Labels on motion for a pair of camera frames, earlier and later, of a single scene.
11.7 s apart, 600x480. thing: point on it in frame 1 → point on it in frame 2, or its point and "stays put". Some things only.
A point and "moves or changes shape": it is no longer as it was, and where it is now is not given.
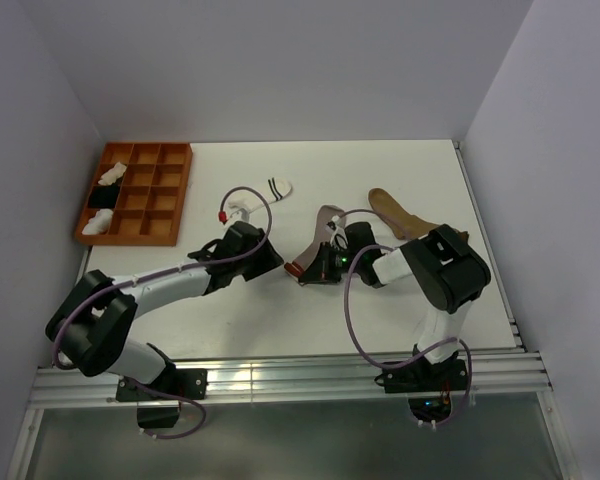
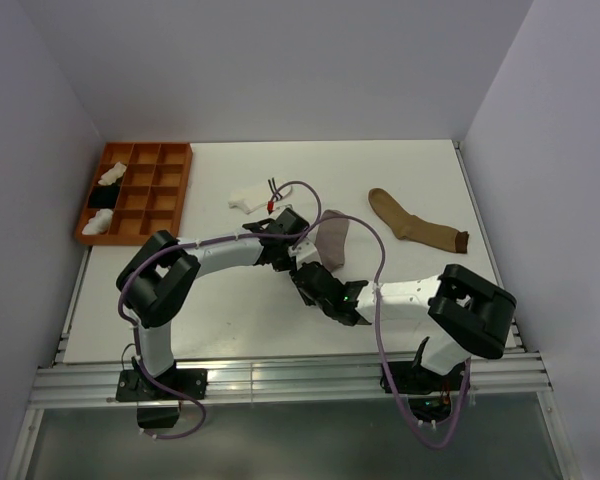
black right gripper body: [336, 262] → [327, 307]
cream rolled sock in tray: [109, 177] stays put
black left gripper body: [258, 264] → [285, 262]
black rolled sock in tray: [104, 196] stays put
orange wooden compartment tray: [152, 193] stays put
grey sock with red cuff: [323, 236] moves or changes shape
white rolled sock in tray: [98, 224] stays put
